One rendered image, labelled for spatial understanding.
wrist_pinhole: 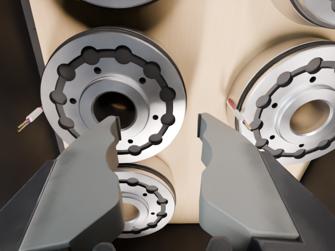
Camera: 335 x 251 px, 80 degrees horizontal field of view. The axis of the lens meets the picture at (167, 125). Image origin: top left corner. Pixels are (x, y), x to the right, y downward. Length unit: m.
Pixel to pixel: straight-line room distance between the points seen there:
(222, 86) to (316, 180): 0.15
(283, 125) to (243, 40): 0.07
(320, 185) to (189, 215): 0.15
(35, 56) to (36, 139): 0.07
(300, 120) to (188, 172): 0.12
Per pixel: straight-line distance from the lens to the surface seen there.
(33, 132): 0.19
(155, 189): 0.20
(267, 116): 0.17
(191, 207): 0.27
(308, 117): 0.21
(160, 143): 0.16
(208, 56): 0.17
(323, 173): 0.27
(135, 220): 0.22
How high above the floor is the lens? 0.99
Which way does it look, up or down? 59 degrees down
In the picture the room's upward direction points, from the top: 174 degrees clockwise
